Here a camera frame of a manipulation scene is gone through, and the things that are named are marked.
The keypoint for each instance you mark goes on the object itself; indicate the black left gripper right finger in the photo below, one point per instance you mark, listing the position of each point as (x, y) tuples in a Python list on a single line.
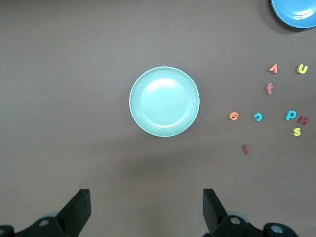
[(214, 214)]

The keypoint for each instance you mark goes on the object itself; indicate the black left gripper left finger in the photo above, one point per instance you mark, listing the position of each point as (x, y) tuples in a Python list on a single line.
[(74, 212)]

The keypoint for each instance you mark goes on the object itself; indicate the dark red foam letter l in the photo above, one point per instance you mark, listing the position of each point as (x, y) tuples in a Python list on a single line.
[(245, 149)]

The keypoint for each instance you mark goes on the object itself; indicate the orange foam letter e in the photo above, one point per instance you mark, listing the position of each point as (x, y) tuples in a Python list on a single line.
[(230, 116)]

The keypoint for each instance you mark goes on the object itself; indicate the teal foam letter c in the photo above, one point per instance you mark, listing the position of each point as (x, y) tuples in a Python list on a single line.
[(260, 116)]

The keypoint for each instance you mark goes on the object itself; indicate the yellow foam letter s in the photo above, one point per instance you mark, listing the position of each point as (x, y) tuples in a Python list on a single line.
[(297, 131)]

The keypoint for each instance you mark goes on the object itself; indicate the teal foam letter p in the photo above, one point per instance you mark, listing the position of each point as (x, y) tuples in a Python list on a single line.
[(287, 116)]

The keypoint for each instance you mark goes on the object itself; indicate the light green plate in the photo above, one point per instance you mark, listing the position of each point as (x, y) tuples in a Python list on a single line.
[(164, 101)]

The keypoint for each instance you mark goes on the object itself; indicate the dark red foam letter n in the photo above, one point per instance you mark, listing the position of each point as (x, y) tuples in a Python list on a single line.
[(303, 121)]

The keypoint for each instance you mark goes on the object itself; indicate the pink foam letter f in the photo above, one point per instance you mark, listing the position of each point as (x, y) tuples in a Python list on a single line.
[(269, 89)]

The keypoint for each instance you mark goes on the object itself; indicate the orange foam letter v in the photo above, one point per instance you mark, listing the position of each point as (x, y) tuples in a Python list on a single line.
[(274, 67)]

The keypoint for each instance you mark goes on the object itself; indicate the yellow foam letter u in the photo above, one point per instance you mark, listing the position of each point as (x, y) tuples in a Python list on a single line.
[(302, 72)]

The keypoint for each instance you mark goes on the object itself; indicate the blue plate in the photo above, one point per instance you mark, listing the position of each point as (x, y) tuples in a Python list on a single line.
[(296, 12)]

